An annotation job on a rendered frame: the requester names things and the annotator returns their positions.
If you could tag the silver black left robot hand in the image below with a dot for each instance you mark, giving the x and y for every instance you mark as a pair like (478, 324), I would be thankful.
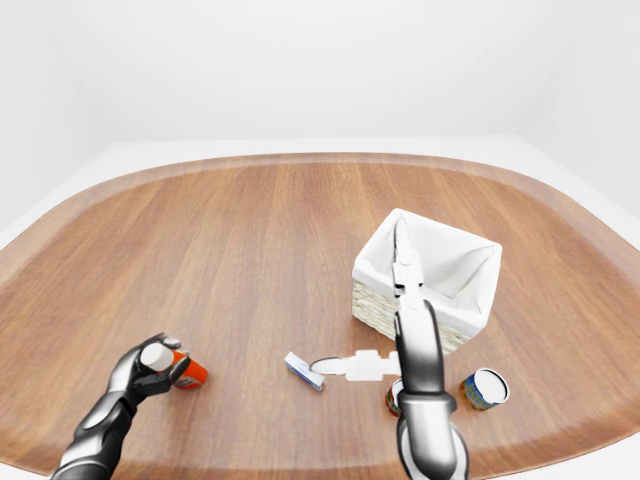
(125, 375)

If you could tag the wicker basket with white liner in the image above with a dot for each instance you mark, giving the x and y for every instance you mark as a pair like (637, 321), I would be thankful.
(450, 280)

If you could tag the small white and blue box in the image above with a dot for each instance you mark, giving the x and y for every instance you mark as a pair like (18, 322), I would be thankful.
(302, 371)

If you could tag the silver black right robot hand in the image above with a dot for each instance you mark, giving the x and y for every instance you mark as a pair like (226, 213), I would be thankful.
(421, 350)

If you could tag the orange ketchup bottle white cap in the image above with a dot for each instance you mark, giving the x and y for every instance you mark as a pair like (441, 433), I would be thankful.
(192, 372)

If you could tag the red and green tin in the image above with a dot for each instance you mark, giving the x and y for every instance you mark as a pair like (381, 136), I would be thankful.
(394, 400)

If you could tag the blue and yellow tin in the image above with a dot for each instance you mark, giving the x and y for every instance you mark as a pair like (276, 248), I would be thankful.
(482, 390)

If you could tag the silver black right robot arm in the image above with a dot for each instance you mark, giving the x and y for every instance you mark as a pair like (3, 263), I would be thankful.
(430, 435)

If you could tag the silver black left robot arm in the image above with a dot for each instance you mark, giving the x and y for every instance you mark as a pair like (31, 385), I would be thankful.
(95, 435)

